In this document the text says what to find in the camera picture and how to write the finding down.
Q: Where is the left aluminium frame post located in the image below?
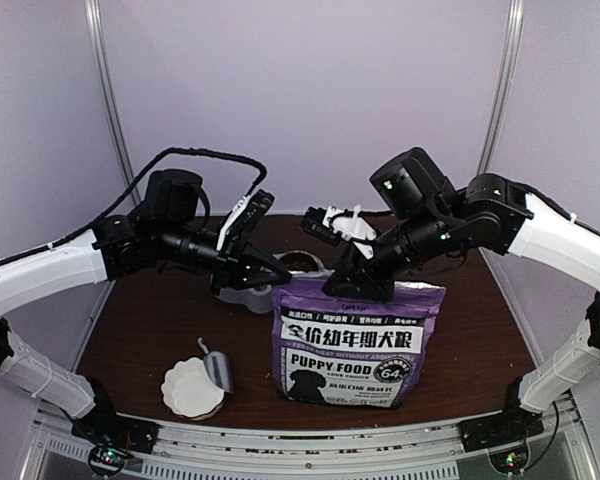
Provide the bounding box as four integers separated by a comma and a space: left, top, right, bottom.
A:
84, 0, 135, 187

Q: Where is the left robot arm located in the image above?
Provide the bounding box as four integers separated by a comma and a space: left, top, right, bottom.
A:
0, 169, 291, 444

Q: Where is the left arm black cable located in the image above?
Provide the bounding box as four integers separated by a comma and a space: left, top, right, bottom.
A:
0, 145, 269, 271

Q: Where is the aluminium frame post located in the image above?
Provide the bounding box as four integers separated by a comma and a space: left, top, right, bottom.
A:
462, 0, 525, 221
84, 0, 135, 187

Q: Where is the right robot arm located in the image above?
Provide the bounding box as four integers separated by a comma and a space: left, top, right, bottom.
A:
322, 147, 600, 442

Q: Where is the metal food scoop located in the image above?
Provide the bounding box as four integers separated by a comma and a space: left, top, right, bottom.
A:
197, 337, 234, 394

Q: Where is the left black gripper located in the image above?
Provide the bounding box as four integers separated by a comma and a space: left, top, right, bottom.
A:
157, 220, 292, 297

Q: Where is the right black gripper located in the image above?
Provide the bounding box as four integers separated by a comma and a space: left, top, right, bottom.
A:
323, 206, 458, 304

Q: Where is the white scalloped ceramic dish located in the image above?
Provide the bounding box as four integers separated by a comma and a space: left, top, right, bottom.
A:
161, 357, 226, 421

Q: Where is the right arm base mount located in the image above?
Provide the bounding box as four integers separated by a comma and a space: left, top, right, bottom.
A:
459, 409, 544, 452

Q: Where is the front aluminium rail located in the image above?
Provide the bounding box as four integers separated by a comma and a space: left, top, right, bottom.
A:
29, 399, 586, 480

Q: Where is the right aluminium frame post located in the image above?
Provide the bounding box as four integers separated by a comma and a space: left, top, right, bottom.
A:
462, 0, 525, 221

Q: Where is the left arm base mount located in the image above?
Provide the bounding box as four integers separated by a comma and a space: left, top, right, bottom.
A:
70, 416, 159, 454

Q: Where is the right circuit board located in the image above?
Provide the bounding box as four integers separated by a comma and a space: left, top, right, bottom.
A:
489, 446, 530, 476

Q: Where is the left circuit board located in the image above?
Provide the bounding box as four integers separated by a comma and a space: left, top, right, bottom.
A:
87, 445, 130, 477

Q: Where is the right steel feeder bowl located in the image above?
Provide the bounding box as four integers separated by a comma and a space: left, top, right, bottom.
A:
278, 250, 324, 273

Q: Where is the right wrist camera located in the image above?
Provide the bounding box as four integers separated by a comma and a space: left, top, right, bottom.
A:
301, 205, 377, 260

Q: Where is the grey double pet feeder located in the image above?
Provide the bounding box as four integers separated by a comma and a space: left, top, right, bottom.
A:
216, 285, 273, 314

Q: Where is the purple puppy food bag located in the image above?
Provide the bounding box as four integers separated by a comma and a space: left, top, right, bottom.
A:
271, 276, 446, 409

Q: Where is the circuit board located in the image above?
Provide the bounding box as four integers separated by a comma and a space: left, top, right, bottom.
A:
489, 446, 530, 476
87, 445, 130, 477

